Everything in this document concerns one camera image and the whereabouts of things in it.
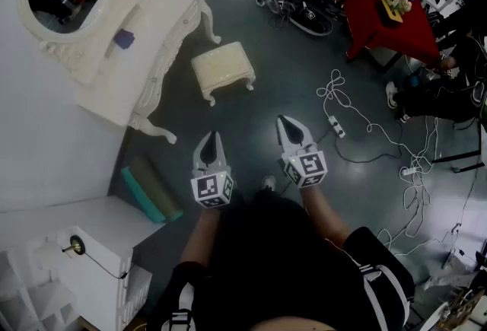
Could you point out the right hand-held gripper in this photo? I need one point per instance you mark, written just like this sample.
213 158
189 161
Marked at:
310 166

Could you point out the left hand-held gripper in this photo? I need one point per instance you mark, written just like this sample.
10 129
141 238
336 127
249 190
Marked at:
207 186

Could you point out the cream upholstered stool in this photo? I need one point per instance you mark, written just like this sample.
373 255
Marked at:
222 63

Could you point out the white ornate dressing table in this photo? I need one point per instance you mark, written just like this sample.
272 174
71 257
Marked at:
152 48

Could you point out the person's right forearm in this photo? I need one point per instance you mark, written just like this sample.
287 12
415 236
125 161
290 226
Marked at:
323 215

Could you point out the person's left forearm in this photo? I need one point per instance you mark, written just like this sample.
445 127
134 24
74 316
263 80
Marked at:
201 238

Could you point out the white power strip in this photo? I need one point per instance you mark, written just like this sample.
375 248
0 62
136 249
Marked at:
336 126
409 171

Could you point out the person's white shoe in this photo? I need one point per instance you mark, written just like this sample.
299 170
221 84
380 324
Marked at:
268 183

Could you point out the olive rolled mat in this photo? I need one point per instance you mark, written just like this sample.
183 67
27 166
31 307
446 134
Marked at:
156 185

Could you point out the person's black clothing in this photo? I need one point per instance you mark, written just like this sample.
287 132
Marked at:
274 265

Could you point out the white cabinet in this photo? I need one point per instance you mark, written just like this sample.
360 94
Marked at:
95 223

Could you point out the red cloth covered table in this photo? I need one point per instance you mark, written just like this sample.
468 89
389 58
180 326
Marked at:
395 32

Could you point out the small blue object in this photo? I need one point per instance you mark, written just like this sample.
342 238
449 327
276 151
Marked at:
124 39

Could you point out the small brass black device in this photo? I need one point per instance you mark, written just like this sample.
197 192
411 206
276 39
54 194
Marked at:
77 244

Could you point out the black metal frame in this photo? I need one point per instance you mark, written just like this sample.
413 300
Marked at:
456 156

